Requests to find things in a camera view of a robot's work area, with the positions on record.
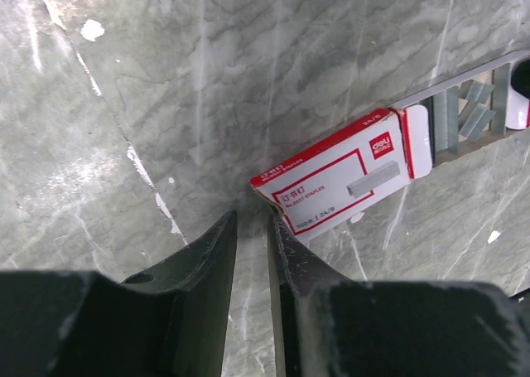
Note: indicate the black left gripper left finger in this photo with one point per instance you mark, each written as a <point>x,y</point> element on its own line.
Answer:
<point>167,320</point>

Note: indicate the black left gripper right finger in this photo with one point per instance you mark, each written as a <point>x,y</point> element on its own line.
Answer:
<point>325,324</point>

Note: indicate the red white staple packet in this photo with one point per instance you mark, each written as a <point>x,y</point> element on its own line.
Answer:
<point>338,177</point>

